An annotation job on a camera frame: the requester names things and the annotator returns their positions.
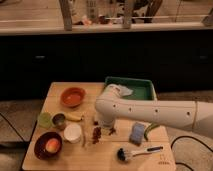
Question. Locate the red orange bowl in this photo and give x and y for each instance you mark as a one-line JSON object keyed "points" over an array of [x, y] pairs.
{"points": [[72, 97]]}

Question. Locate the yellow banana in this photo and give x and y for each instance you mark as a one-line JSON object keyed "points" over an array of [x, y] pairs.
{"points": [[72, 117]]}

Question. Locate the white ceramic cup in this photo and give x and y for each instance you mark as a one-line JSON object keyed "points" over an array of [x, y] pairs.
{"points": [[72, 133]]}

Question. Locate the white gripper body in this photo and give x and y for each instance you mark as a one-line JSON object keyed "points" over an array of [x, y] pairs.
{"points": [[106, 123]]}

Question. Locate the white cloth in tray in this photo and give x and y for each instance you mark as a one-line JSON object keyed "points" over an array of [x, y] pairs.
{"points": [[124, 91]]}

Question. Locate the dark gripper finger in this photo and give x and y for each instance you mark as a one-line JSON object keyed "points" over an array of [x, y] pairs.
{"points": [[112, 131]]}

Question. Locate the light green plastic cup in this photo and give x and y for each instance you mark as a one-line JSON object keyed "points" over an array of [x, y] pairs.
{"points": [[44, 120]]}

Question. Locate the white handled dish brush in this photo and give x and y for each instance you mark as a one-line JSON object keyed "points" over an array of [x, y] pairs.
{"points": [[126, 155]]}

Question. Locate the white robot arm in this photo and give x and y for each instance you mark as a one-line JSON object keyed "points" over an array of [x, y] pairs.
{"points": [[191, 116]]}

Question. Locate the green plastic tray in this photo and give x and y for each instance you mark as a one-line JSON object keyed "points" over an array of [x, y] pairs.
{"points": [[142, 89]]}

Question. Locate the blue sponge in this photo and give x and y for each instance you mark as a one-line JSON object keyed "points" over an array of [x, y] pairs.
{"points": [[137, 133]]}

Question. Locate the dark red bowl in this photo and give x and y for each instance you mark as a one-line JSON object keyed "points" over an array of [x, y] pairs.
{"points": [[39, 148]]}

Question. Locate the green chili pepper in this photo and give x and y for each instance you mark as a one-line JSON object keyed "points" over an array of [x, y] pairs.
{"points": [[148, 129]]}

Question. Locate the orange peach fruit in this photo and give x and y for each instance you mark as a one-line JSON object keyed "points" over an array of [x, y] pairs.
{"points": [[52, 146]]}

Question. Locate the small metal cup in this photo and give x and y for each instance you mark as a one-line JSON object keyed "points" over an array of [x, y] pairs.
{"points": [[59, 121]]}

